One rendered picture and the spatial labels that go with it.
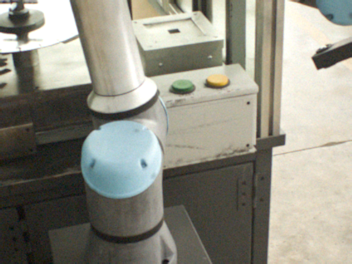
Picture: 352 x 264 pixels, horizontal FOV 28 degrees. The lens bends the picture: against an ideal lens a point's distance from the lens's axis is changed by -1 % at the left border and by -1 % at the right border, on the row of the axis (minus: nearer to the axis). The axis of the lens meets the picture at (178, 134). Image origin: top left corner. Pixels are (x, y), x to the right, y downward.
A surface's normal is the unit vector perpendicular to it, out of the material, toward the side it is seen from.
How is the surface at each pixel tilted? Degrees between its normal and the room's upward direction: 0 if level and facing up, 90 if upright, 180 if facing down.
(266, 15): 90
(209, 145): 90
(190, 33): 0
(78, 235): 0
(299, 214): 0
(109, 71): 90
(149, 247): 73
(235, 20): 90
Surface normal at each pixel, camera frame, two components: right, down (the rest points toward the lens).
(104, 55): -0.07, 0.52
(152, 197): 0.78, 0.29
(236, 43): 0.27, 0.49
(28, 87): -0.04, -0.86
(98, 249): -0.67, 0.11
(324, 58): -0.53, 0.44
